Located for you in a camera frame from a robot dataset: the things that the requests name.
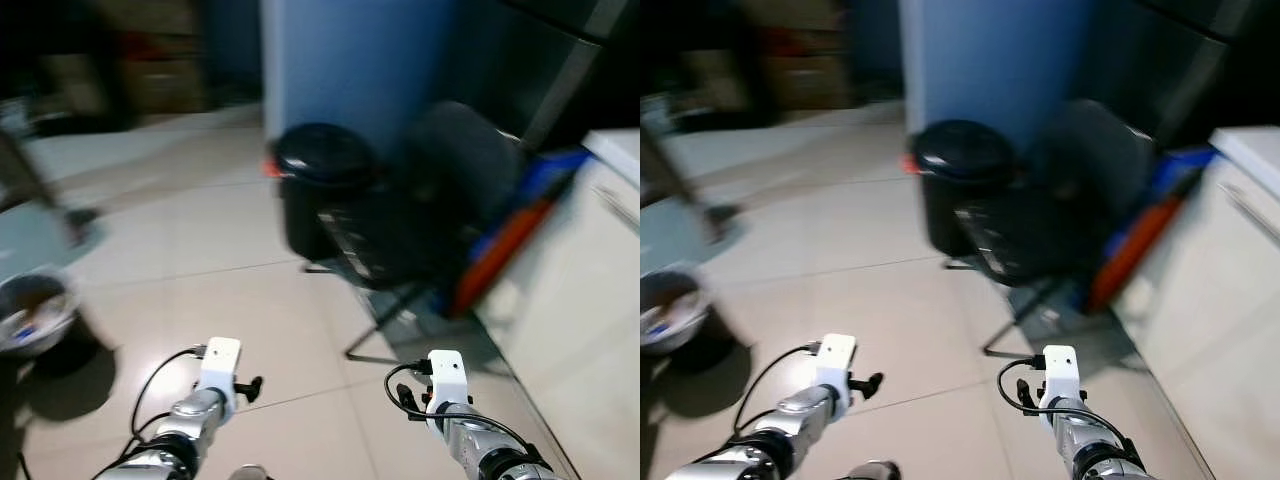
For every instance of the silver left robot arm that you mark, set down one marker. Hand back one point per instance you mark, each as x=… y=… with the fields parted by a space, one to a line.
x=790 y=425
x=170 y=440

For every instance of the orange and blue mop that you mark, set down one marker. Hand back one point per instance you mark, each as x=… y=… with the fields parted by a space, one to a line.
x=1135 y=240
x=505 y=245

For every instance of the white cabinet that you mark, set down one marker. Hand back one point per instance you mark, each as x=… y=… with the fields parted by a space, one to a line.
x=570 y=300
x=1210 y=290

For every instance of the grey bucket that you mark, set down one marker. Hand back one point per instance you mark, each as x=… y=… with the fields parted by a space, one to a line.
x=35 y=315
x=672 y=310

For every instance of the black folding chair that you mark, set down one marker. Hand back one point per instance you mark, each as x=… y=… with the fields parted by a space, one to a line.
x=1080 y=185
x=440 y=190

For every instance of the black lidded trash bin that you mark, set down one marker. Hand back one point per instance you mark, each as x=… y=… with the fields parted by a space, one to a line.
x=320 y=180
x=960 y=175

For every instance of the grey metal stand leg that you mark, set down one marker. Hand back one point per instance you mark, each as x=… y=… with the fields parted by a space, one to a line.
x=40 y=185
x=690 y=185

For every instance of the brown cardboard boxes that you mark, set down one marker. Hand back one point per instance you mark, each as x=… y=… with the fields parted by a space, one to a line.
x=800 y=65
x=155 y=70

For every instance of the grey blue fridge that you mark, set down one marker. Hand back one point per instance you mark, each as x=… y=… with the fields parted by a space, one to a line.
x=990 y=55
x=350 y=60

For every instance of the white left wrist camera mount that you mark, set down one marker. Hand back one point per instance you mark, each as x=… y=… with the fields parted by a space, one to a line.
x=836 y=360
x=220 y=365

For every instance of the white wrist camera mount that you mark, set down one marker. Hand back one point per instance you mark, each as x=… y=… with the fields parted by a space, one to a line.
x=836 y=360
x=447 y=375
x=1060 y=372
x=220 y=365

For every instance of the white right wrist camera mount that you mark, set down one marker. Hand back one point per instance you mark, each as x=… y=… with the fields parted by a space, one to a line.
x=1060 y=372
x=447 y=375

